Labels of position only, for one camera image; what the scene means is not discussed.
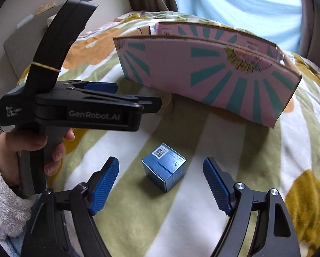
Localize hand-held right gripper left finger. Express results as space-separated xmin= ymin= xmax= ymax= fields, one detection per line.
xmin=21 ymin=157 xmax=120 ymax=257

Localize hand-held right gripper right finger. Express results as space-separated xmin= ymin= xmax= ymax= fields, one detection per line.
xmin=203 ymin=157 xmax=301 ymax=257

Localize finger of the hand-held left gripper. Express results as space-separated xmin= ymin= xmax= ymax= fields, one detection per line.
xmin=59 ymin=81 xmax=118 ymax=95
xmin=79 ymin=91 xmax=163 ymax=114

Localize small blue box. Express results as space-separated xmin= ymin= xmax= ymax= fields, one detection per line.
xmin=142 ymin=144 xmax=186 ymax=193

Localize pink printed cardboard box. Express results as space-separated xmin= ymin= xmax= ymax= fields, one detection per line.
xmin=113 ymin=21 xmax=303 ymax=128

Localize person's left forearm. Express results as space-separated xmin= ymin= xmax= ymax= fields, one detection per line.
xmin=0 ymin=141 xmax=36 ymax=237

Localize person's left hand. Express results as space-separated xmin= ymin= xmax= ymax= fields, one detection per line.
xmin=0 ymin=128 xmax=75 ymax=176

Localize yellow rubber band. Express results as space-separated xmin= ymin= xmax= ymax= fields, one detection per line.
xmin=31 ymin=62 xmax=61 ymax=72

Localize striped floral blanket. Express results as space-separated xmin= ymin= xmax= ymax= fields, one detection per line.
xmin=18 ymin=10 xmax=320 ymax=257

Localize white padded headboard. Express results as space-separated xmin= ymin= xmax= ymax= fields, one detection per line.
xmin=3 ymin=0 xmax=135 ymax=79

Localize beige paper scrap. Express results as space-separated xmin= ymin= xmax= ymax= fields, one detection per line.
xmin=36 ymin=2 xmax=56 ymax=14

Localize light blue cloth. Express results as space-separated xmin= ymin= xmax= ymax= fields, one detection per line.
xmin=171 ymin=0 xmax=302 ymax=57

